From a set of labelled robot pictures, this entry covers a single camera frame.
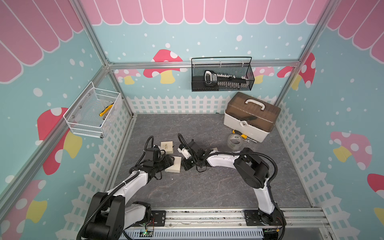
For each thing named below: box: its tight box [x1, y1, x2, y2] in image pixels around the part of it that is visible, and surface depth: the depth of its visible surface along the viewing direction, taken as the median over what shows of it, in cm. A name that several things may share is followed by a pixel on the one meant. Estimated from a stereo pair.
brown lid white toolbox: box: [223, 92, 281, 143], surface depth 98 cm
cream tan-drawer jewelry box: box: [164, 156, 182, 173], surface depth 90 cm
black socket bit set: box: [204, 70, 250, 88], surface depth 91 cm
